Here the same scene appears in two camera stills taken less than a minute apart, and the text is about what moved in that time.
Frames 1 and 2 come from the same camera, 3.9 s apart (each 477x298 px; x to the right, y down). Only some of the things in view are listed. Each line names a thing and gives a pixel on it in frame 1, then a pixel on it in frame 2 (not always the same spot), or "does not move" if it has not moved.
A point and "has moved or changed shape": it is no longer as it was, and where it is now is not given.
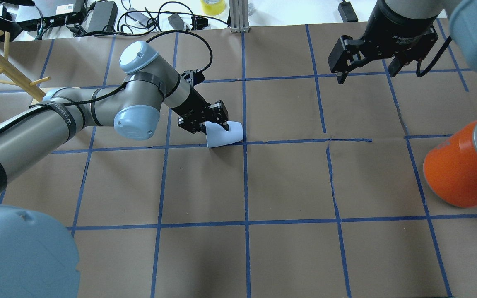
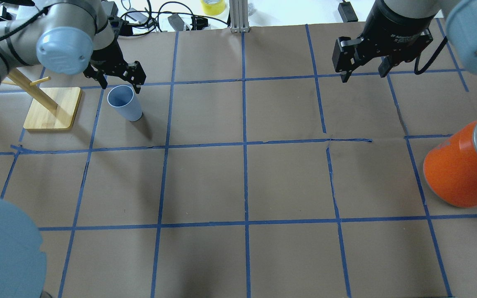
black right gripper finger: [347, 54] does not move
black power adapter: [347, 12] does not move
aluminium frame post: [239, 16] does not move
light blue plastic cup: [217, 135] has moved or changed shape
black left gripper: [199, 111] to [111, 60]
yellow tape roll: [213, 7] does not move
